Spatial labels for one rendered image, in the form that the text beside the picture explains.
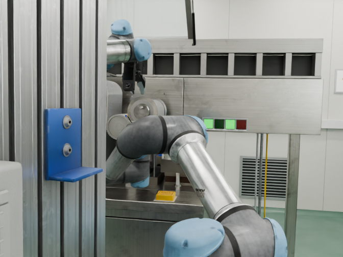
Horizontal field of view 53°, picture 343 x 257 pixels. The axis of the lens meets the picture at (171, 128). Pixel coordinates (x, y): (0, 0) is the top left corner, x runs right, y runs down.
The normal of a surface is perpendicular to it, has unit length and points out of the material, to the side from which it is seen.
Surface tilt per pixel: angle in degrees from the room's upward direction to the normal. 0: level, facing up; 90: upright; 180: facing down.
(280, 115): 90
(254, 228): 28
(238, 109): 90
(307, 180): 90
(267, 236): 45
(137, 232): 90
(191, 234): 8
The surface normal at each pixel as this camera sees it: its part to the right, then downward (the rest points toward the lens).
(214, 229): -0.11, -0.99
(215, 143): -0.15, 0.07
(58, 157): 0.96, 0.04
